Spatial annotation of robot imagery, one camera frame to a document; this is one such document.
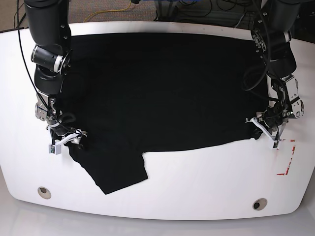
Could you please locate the black t-shirt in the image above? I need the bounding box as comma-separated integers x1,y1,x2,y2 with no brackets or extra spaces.
57,33,269,194

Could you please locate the right table grommet hole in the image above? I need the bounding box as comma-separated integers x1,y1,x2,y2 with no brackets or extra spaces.
252,198,268,211

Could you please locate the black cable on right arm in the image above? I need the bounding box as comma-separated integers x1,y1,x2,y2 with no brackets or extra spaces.
14,0,60,123

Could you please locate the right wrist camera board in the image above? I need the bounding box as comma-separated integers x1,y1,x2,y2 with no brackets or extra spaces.
49,145,56,154

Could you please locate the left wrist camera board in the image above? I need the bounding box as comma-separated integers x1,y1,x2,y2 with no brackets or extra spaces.
271,140,282,150

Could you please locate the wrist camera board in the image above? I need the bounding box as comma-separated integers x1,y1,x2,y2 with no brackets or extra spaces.
271,140,282,150
49,145,56,154

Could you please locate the table grommet hole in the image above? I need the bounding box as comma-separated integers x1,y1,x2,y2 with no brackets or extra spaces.
37,187,52,200
252,198,268,211

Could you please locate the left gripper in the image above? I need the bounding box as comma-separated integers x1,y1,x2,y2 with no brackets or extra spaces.
245,112,287,149

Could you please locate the red tape rectangle marking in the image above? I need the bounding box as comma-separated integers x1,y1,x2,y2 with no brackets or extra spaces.
275,139,297,176

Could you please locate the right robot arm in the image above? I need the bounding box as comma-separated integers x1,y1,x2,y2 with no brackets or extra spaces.
24,0,87,155

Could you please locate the left table grommet hole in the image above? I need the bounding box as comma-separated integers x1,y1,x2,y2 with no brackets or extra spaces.
37,187,52,200

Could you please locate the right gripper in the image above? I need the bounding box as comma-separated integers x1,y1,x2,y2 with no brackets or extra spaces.
48,125,88,155

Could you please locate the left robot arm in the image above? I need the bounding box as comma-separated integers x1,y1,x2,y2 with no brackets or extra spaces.
242,0,304,148

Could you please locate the yellow cable on floor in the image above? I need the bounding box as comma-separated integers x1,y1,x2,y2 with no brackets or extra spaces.
83,0,132,23

